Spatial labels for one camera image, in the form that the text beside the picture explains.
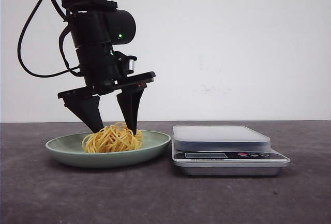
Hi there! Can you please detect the yellow vermicelli noodle bundle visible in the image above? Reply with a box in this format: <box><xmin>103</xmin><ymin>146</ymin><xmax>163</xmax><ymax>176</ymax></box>
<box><xmin>81</xmin><ymin>123</ymin><xmax>143</xmax><ymax>153</ymax></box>

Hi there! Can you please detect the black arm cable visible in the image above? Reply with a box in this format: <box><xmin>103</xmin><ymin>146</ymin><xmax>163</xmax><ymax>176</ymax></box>
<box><xmin>17</xmin><ymin>0</ymin><xmax>81</xmax><ymax>78</ymax></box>

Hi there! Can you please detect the silver digital kitchen scale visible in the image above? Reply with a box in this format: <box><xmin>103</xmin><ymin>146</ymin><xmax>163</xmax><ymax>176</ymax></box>
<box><xmin>172</xmin><ymin>125</ymin><xmax>290</xmax><ymax>176</ymax></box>

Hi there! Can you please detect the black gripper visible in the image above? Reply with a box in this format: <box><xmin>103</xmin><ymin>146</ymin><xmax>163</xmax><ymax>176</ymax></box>
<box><xmin>58</xmin><ymin>45</ymin><xmax>156</xmax><ymax>135</ymax></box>

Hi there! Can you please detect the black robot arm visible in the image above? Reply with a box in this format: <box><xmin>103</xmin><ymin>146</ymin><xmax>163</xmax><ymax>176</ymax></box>
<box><xmin>58</xmin><ymin>0</ymin><xmax>155</xmax><ymax>132</ymax></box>

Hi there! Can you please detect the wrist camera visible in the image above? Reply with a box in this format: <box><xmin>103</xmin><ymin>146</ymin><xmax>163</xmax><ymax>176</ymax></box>
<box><xmin>113</xmin><ymin>51</ymin><xmax>137</xmax><ymax>77</ymax></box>

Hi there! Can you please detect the light green round plate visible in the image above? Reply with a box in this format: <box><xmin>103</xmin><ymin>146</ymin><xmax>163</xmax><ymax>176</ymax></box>
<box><xmin>46</xmin><ymin>130</ymin><xmax>171</xmax><ymax>169</ymax></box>

